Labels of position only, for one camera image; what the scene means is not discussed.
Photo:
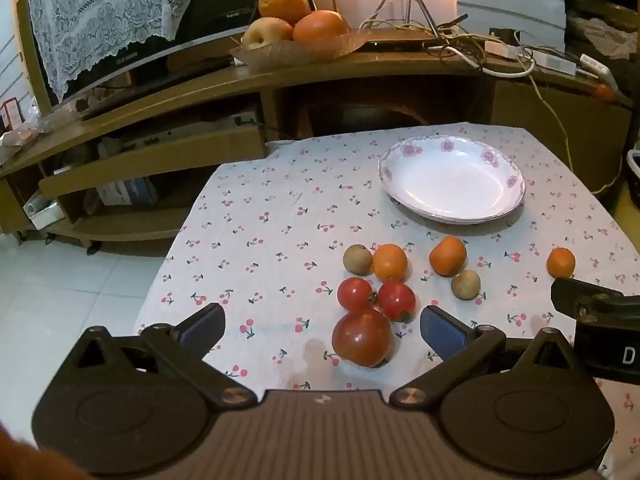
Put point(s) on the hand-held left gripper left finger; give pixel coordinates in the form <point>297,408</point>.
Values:
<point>200,329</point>

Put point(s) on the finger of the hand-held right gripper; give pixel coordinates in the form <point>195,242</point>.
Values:
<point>570,292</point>

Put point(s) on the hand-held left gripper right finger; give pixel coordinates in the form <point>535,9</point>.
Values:
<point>441,334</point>

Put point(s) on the small orange tangerine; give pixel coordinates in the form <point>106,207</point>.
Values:
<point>390,262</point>
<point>448,256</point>
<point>561,262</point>

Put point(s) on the small round brown fruit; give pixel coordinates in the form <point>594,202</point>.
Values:
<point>466,285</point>
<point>358,259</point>

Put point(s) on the small red tomato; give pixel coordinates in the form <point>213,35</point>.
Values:
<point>396,301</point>
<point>355,294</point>

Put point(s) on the large red tomato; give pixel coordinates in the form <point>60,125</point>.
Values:
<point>362,337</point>

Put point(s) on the white floral plate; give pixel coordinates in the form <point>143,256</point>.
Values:
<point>450,180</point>

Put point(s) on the black bucket with white rim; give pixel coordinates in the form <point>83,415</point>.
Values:
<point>635,170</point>

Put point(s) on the cherry print tablecloth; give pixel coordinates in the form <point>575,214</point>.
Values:
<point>280,210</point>

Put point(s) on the white and blue box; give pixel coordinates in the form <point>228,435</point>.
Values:
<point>130,191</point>

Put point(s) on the small white device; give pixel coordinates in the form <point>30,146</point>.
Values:
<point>42,212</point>

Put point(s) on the silver media player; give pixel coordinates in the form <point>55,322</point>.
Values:
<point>200,127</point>

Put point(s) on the small red round object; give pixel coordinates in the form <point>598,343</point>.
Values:
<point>604,91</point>

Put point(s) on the white adapter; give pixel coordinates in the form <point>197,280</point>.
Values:
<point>597,67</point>

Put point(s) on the white power strip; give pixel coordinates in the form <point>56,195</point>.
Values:
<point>540,57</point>

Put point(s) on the wooden television stand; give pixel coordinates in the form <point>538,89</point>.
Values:
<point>200,85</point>

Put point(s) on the crumpled light cloth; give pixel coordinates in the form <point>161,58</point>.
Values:
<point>607,32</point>

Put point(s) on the brown glass fruit tray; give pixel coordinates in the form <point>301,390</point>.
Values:
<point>300,55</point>

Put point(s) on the black set-top box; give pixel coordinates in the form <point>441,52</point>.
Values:
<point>395,44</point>

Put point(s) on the yellow apple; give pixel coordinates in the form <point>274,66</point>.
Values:
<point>265,34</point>

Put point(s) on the large orange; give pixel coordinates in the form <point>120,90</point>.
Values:
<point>320,26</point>
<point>282,5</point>

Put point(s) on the white lace cloth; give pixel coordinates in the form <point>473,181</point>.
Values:
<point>100,10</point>

